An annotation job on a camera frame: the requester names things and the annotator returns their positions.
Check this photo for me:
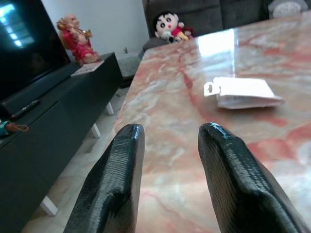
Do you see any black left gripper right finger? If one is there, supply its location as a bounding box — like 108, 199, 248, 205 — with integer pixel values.
198, 122, 310, 233

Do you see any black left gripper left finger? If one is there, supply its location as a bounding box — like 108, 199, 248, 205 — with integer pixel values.
64, 123, 146, 233

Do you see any white paper pack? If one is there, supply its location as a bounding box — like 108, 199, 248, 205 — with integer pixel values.
203, 77, 285, 110

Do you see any black low tv cabinet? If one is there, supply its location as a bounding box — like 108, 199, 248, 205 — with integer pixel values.
0, 52, 123, 233

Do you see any white printed card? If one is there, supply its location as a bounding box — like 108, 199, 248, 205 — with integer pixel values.
70, 59, 105, 77

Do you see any black remote control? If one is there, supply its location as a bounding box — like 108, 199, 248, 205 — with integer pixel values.
9, 99, 41, 119

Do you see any grey floor rug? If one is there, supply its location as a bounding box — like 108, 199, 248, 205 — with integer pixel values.
118, 51, 142, 82

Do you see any pink laughing buddha figurine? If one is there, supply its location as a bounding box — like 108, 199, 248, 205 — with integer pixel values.
56, 13, 101, 66

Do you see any black flat screen television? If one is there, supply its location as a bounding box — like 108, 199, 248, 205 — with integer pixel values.
0, 0, 71, 100

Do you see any black-haired cartoon boy plush doll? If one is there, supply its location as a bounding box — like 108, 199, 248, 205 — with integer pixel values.
155, 10, 189, 44

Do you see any dark grey fabric sofa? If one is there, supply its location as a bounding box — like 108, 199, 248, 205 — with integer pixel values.
141, 0, 311, 52

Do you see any grey white patterned cushion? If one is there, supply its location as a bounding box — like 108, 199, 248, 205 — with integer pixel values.
268, 0, 311, 19

